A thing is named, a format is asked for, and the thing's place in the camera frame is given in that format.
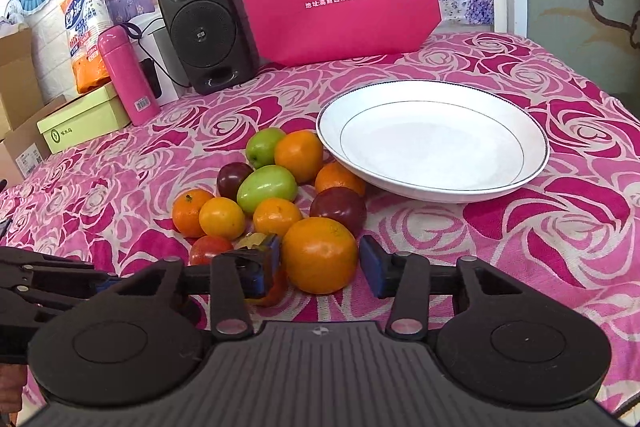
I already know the red tomato-like fruit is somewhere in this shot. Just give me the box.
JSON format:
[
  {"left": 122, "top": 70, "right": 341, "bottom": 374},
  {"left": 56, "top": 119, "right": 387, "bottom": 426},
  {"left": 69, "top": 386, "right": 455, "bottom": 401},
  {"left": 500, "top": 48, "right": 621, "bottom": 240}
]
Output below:
[{"left": 189, "top": 235, "right": 233, "bottom": 265}]

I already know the green apple far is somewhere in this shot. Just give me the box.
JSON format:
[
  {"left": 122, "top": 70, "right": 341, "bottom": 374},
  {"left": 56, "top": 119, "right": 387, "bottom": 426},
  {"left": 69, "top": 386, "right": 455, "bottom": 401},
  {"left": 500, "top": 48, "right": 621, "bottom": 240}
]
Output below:
[{"left": 245, "top": 128, "right": 286, "bottom": 169}]

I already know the light green cardboard box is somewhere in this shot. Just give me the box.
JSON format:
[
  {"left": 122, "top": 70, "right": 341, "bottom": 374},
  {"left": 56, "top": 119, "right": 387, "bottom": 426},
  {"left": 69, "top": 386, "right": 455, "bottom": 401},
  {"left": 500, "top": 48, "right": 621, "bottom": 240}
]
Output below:
[{"left": 37, "top": 83, "right": 131, "bottom": 154}]

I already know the dark red plum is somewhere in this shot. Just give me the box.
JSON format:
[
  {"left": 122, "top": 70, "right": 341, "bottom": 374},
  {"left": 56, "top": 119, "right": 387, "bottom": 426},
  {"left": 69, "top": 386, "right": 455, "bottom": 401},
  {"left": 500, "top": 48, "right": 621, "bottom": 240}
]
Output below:
[
  {"left": 216, "top": 161, "right": 254, "bottom": 200},
  {"left": 309, "top": 186, "right": 367, "bottom": 236}
]

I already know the orange beside far apple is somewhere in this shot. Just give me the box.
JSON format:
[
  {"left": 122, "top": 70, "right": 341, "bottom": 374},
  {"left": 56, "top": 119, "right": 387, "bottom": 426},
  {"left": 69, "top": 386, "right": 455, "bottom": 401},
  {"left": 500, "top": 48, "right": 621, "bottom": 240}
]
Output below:
[{"left": 274, "top": 130, "right": 323, "bottom": 184}]

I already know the yellow orange mandarin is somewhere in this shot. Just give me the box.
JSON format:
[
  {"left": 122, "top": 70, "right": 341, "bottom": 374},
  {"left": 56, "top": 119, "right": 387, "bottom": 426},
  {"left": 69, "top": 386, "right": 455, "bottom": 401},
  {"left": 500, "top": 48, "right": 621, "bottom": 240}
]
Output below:
[{"left": 198, "top": 197, "right": 246, "bottom": 241}]

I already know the small brownish green fruit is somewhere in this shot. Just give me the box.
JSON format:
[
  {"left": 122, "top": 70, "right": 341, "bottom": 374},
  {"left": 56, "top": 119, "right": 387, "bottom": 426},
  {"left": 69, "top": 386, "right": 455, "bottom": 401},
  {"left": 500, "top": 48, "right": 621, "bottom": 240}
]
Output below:
[{"left": 234, "top": 232, "right": 268, "bottom": 251}]

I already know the large front orange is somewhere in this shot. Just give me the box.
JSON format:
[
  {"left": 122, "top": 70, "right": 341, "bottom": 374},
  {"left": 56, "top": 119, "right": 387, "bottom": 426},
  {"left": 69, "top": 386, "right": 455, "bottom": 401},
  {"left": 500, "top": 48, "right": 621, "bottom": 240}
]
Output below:
[{"left": 281, "top": 217, "right": 358, "bottom": 295}]

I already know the green apple near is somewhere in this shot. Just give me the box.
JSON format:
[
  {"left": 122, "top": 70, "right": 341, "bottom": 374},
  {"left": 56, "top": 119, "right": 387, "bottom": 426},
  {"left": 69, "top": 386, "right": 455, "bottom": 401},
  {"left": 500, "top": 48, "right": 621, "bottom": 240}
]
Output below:
[{"left": 236, "top": 165, "right": 298, "bottom": 215}]

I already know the green apple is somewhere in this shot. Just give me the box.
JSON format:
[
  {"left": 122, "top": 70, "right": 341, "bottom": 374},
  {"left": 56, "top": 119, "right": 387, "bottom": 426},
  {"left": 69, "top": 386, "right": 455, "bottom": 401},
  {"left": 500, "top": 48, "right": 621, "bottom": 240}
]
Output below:
[
  {"left": 236, "top": 165, "right": 298, "bottom": 215},
  {"left": 245, "top": 128, "right": 286, "bottom": 169}
]

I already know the brown cardboard box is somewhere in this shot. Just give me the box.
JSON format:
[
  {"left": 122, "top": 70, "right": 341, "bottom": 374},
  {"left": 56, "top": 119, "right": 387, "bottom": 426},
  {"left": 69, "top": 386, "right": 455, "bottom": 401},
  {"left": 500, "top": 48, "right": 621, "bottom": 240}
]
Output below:
[{"left": 0, "top": 25, "right": 66, "bottom": 190}]

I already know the orange white snack bag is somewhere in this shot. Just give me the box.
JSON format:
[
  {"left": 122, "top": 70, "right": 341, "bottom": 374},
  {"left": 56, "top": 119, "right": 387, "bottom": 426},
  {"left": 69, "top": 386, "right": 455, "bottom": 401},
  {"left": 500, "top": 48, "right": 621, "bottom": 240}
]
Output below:
[{"left": 61, "top": 0, "right": 113, "bottom": 95}]

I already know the white ceramic plate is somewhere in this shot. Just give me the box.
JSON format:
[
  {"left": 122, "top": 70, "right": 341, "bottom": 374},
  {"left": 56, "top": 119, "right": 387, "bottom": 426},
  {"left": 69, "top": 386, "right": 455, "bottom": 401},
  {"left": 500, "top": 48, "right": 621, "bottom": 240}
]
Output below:
[{"left": 316, "top": 80, "right": 550, "bottom": 204}]

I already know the small orange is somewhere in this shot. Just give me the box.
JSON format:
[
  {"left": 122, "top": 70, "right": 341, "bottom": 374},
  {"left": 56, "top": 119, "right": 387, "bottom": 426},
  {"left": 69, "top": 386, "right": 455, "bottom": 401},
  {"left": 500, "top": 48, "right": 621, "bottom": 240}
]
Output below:
[
  {"left": 253, "top": 197, "right": 303, "bottom": 237},
  {"left": 171, "top": 188, "right": 214, "bottom": 239}
]

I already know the white box behind bottle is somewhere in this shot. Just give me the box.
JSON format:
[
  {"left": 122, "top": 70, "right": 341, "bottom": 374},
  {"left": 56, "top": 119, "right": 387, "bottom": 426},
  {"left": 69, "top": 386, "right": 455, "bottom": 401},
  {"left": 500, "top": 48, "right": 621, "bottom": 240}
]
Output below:
[{"left": 129, "top": 12, "right": 191, "bottom": 106}]

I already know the pink thermos bottle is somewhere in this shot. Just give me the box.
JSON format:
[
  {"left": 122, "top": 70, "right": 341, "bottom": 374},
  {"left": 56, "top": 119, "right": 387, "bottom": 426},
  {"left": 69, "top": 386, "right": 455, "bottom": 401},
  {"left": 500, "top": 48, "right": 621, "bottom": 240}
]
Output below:
[{"left": 98, "top": 25, "right": 160, "bottom": 126}]

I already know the orange under plate edge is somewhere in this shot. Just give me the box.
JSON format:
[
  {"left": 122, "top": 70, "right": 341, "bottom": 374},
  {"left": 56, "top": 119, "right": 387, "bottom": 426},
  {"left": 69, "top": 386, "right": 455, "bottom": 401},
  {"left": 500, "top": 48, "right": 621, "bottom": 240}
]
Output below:
[{"left": 314, "top": 161, "right": 367, "bottom": 197}]

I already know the black speaker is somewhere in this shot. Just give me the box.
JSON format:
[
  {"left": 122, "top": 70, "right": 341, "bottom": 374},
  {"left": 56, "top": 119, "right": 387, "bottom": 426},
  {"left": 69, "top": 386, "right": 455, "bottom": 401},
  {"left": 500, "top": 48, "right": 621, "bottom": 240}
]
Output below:
[{"left": 158, "top": 0, "right": 259, "bottom": 95}]

